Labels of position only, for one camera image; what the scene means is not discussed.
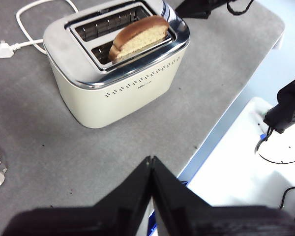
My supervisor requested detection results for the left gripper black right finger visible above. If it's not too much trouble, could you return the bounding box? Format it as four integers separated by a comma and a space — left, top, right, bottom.
151, 155, 295, 236

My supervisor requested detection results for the cream two-slot toaster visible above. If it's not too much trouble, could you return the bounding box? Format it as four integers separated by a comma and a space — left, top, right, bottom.
43, 0, 190, 129

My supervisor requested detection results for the white platform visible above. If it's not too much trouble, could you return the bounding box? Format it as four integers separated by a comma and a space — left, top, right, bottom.
186, 97, 295, 236

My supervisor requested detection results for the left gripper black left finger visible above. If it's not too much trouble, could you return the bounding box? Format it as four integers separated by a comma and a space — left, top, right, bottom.
1, 156, 153, 236

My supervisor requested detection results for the brown-crusted bread slice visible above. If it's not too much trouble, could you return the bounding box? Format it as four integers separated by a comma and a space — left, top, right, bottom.
108, 15, 170, 65

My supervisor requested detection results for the black camera device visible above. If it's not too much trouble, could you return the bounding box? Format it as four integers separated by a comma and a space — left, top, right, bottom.
264, 73, 295, 134

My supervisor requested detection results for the white power cord with plug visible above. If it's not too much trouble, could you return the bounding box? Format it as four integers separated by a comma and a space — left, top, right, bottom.
0, 0, 79, 59

